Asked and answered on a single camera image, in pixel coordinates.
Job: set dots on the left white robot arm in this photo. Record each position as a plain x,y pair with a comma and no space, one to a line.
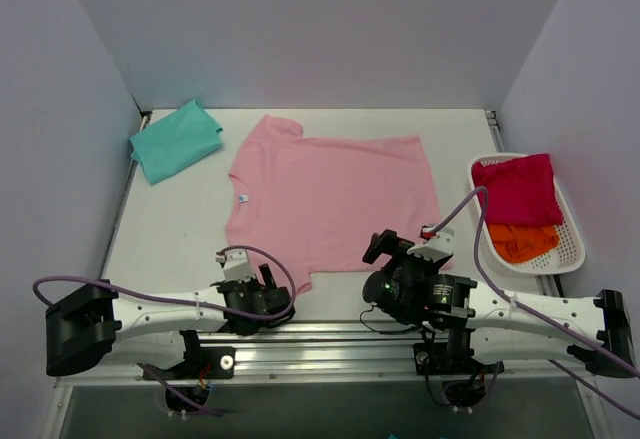
101,322

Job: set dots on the white plastic basket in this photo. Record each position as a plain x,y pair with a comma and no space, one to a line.
566,257

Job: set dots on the orange t-shirt in basket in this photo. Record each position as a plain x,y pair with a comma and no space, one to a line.
515,244

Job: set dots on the pink t-shirt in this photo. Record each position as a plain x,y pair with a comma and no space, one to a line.
314,202

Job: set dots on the teal folded t-shirt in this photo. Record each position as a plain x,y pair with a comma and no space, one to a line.
176,142

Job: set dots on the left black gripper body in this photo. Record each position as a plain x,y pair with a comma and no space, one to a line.
272,295

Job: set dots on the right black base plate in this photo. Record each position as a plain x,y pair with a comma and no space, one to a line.
433,360

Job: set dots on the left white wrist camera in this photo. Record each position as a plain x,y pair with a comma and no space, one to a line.
235,266

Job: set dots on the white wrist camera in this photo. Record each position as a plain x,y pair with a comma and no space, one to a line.
435,245
235,266

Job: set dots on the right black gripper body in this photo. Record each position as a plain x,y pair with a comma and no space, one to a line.
386,247

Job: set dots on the magenta t-shirt in basket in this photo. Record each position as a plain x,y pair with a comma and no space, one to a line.
521,191

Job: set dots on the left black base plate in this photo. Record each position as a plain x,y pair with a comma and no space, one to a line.
204,363

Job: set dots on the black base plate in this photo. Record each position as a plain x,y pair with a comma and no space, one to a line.
204,363
433,360

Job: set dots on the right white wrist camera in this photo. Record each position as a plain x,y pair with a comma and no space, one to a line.
435,245

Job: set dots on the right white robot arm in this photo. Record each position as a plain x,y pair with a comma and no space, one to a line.
487,324

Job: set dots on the aluminium rail frame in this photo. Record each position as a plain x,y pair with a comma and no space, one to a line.
297,352

